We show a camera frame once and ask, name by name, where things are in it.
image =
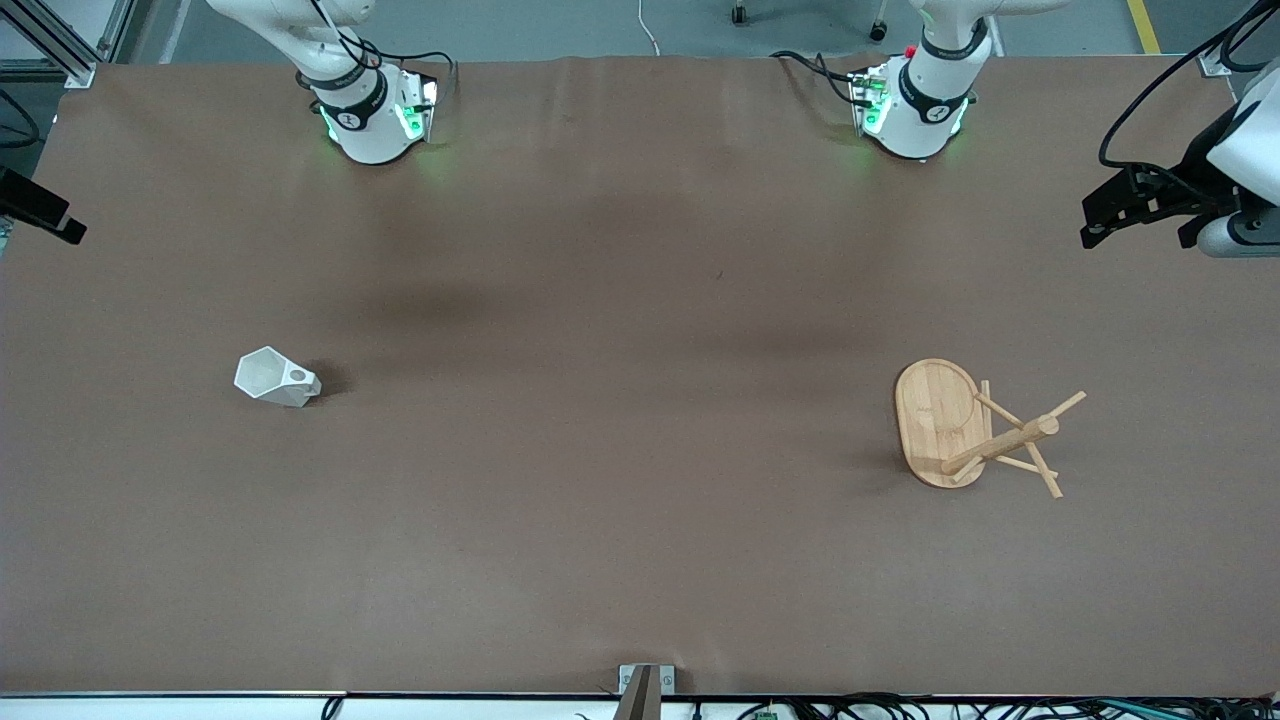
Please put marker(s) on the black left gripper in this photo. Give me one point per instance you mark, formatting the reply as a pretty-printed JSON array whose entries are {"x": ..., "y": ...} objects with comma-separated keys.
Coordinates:
[{"x": 1193, "y": 163}]

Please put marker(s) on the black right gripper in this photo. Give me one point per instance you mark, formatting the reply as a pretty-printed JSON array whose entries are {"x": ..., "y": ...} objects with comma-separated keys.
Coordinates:
[{"x": 30, "y": 203}]

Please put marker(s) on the white faceted cup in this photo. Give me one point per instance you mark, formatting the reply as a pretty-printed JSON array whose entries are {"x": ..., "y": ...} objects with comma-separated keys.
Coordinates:
[{"x": 268, "y": 378}]

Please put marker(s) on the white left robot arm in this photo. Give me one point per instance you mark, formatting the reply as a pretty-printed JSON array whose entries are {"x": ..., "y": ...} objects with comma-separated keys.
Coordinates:
[{"x": 925, "y": 110}]

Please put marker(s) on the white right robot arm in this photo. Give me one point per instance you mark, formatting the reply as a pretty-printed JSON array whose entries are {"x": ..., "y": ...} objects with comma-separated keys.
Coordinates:
[{"x": 365, "y": 130}]

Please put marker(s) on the wooden cup rack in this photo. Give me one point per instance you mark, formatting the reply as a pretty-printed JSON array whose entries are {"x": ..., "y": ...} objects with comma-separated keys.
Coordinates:
[{"x": 935, "y": 410}]

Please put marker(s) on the grey metal beam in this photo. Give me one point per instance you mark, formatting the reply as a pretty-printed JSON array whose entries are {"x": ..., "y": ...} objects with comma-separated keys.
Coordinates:
[{"x": 125, "y": 25}]

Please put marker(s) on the silver base connector box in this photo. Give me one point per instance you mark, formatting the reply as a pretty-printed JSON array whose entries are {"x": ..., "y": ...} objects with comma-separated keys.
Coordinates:
[
  {"x": 865, "y": 95},
  {"x": 425, "y": 95}
]

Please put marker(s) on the black chair caster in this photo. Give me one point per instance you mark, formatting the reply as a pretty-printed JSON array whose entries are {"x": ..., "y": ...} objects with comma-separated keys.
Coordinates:
[
  {"x": 878, "y": 31},
  {"x": 739, "y": 14}
]

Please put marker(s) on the brown table cover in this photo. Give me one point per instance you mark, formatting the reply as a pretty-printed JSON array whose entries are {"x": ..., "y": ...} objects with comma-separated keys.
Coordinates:
[{"x": 640, "y": 450}]

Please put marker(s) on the aluminium frame post with bracket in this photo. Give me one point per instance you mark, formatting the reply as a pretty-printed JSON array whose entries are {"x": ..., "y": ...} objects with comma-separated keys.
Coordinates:
[
  {"x": 1213, "y": 65},
  {"x": 80, "y": 74}
]

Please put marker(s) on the silver metal bracket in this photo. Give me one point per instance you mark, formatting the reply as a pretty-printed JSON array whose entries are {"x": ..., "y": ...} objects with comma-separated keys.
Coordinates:
[{"x": 667, "y": 680}]

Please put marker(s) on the dark camera mount post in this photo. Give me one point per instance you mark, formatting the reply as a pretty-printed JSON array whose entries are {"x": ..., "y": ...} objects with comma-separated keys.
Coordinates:
[{"x": 640, "y": 700}]

